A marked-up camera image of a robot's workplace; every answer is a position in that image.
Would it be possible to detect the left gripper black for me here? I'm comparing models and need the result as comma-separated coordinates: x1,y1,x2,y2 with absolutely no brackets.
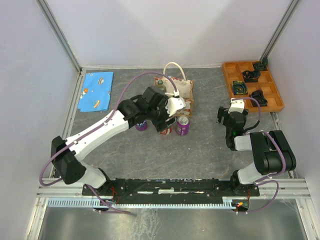
146,95,179,133

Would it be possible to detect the red cola can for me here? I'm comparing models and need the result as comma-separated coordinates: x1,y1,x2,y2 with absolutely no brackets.
160,125,173,135

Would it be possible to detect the purple Fanta can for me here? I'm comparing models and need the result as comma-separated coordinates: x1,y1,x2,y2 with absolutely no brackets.
135,120,148,132
176,115,190,136

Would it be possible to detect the patterned canvas bag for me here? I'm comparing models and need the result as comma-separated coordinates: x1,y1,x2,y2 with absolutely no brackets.
154,62,195,117

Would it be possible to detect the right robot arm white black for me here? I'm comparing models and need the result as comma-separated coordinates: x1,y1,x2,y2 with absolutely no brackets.
217,106,297,196

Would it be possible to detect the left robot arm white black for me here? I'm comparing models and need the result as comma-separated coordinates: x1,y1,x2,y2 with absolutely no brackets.
51,86,186,195

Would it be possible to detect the blue yellow rolled sock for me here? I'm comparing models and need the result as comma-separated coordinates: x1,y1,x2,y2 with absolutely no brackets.
231,80,248,95

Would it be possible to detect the black rolled sock front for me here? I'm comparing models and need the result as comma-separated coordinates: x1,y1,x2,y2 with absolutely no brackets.
250,89,268,107

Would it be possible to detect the black rolled sock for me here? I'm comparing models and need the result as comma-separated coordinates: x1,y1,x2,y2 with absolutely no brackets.
250,89,268,107
242,70,261,83

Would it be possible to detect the orange compartment tray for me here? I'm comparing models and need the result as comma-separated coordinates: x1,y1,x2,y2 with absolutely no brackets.
222,61,285,113

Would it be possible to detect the black rolled sock centre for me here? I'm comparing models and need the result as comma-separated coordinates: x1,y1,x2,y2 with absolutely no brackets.
242,70,261,83

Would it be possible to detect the dark green sock back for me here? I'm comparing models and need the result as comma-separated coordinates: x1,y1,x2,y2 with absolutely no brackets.
252,56,269,72

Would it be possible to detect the blue patterned cloth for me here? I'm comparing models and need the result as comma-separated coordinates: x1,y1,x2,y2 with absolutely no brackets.
77,71,114,113

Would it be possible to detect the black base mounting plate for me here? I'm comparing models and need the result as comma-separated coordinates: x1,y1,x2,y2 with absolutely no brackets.
94,178,260,206

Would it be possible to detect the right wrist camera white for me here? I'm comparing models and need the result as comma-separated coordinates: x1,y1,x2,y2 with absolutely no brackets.
228,98,245,114

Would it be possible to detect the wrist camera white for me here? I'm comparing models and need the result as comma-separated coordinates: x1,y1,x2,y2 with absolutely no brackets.
228,98,245,114
165,90,186,117

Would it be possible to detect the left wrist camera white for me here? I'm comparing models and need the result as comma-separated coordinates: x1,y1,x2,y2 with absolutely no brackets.
165,90,186,117

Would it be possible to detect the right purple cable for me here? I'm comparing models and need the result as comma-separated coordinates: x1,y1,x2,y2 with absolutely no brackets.
230,97,287,215

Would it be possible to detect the blue slotted cable duct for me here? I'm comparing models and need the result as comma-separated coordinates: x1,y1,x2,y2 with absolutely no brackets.
46,196,237,209

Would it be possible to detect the aluminium frame rail front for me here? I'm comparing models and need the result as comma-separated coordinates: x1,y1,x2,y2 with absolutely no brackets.
36,178,311,200

